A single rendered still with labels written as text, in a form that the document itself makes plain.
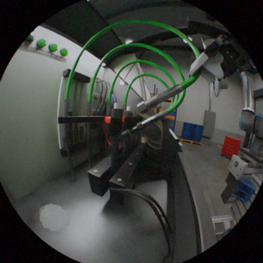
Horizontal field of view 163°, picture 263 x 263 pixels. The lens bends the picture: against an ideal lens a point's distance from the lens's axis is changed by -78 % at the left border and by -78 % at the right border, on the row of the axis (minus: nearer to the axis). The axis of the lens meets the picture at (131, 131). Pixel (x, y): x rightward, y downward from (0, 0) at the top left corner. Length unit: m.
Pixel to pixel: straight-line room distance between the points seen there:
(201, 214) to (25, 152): 0.52
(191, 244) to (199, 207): 0.09
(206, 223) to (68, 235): 0.32
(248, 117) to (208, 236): 0.65
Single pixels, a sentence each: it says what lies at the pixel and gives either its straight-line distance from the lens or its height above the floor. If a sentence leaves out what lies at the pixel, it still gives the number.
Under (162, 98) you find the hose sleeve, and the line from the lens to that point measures 0.18.
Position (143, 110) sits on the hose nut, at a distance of 0.18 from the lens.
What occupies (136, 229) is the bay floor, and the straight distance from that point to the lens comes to 0.31.
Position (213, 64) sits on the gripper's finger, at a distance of 0.22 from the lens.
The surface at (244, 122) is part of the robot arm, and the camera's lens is 0.73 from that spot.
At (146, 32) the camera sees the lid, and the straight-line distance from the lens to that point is 0.68.
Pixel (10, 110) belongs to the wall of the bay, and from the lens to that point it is 0.37.
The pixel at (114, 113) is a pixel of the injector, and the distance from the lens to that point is 0.19.
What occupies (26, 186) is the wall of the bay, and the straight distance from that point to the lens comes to 0.45.
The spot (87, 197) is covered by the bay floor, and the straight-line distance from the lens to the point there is 0.37.
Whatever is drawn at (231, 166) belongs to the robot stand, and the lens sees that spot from 0.66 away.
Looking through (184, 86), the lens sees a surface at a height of 1.19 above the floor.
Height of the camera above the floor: 1.12
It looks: 12 degrees down
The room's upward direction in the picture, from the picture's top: 6 degrees clockwise
